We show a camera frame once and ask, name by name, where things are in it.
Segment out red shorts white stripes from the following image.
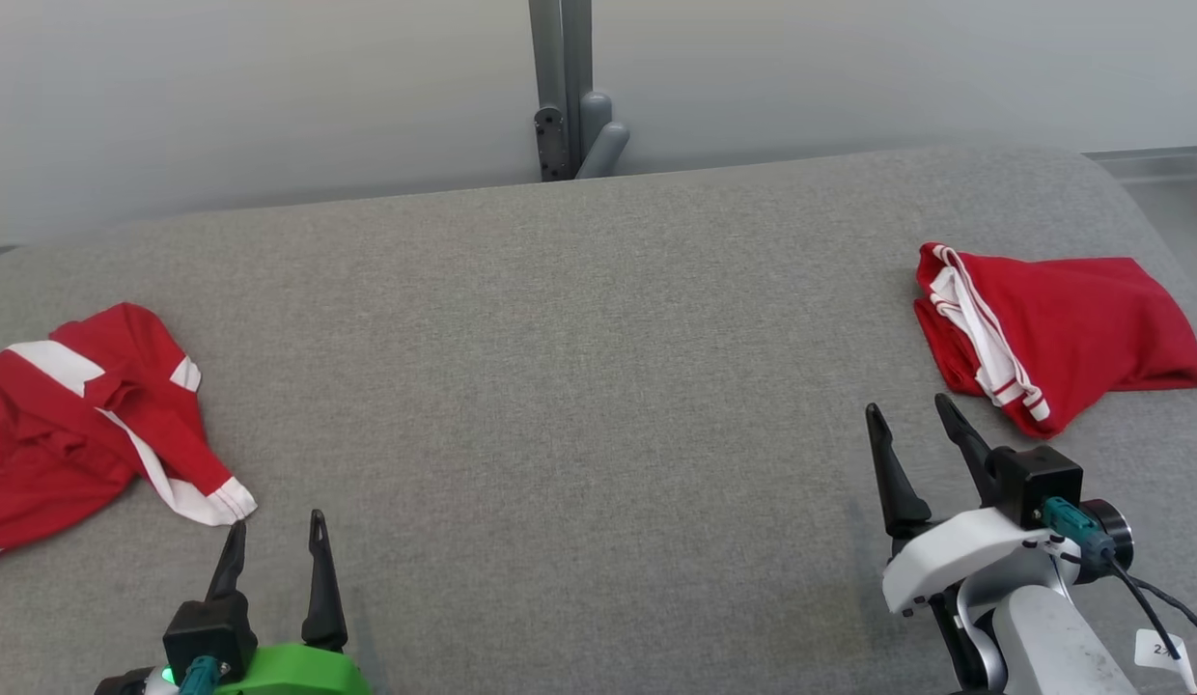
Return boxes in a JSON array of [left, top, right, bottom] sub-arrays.
[[0, 302, 258, 563]]

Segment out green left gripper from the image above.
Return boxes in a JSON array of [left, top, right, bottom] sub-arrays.
[[205, 510, 373, 695]]

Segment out red Bulls 23 jersey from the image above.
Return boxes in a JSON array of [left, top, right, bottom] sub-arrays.
[[913, 241, 1197, 440]]

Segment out small white paper label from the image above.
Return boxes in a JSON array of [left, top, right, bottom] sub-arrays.
[[1134, 629, 1188, 672]]

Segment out grey fabric sofa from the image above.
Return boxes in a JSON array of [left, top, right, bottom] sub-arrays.
[[0, 145, 1197, 695]]

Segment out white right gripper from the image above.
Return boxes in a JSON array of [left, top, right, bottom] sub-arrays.
[[865, 393, 1082, 616]]

